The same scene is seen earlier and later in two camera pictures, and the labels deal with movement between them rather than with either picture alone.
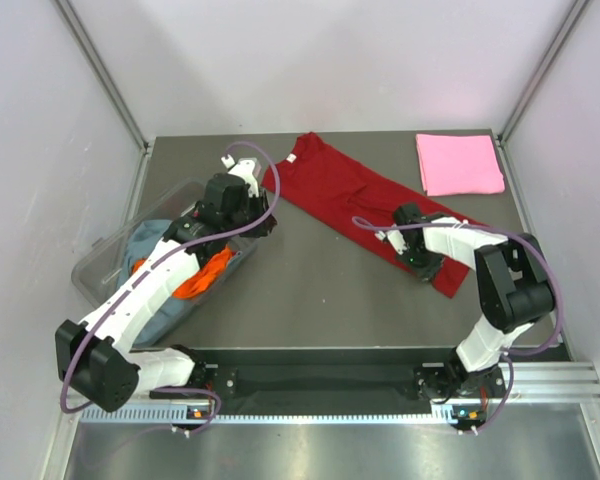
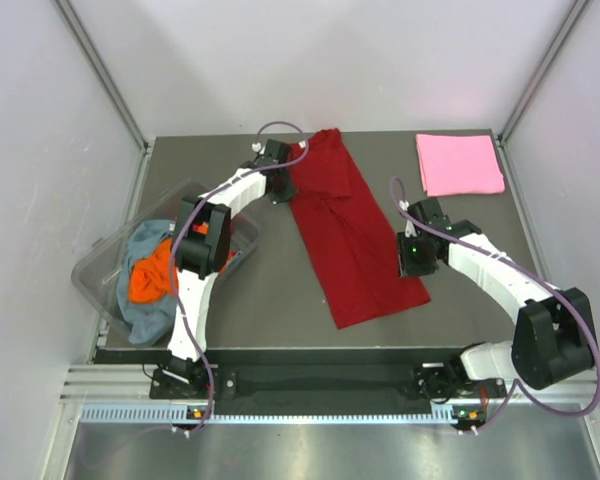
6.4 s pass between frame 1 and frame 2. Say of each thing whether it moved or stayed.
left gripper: moved
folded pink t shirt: stayed
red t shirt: moved
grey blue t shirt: stayed
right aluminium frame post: stayed
